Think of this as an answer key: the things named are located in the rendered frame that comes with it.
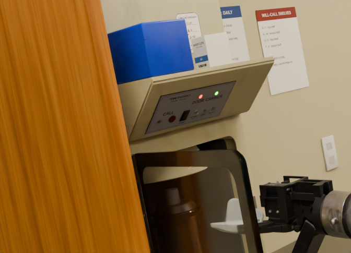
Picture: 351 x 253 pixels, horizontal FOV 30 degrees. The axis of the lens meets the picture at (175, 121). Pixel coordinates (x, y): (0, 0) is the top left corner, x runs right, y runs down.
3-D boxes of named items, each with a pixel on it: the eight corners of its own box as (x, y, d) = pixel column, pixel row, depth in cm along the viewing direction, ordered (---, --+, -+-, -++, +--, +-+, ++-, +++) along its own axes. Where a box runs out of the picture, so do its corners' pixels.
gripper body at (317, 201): (281, 175, 117) (340, 177, 108) (288, 221, 118) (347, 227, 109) (254, 185, 112) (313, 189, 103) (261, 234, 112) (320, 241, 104)
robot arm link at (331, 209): (370, 231, 106) (342, 247, 100) (346, 228, 109) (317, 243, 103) (364, 185, 105) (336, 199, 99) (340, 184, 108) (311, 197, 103)
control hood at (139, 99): (118, 143, 114) (107, 86, 113) (241, 112, 135) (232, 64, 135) (162, 139, 105) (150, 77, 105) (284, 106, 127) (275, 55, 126)
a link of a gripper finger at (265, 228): (240, 217, 115) (289, 213, 113) (241, 227, 115) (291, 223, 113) (237, 225, 110) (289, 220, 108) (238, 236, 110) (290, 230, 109)
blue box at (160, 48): (115, 85, 113) (105, 34, 113) (158, 77, 120) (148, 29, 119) (152, 77, 106) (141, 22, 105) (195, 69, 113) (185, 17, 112)
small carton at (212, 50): (196, 70, 124) (190, 39, 124) (218, 66, 126) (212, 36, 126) (210, 67, 120) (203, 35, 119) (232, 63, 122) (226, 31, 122)
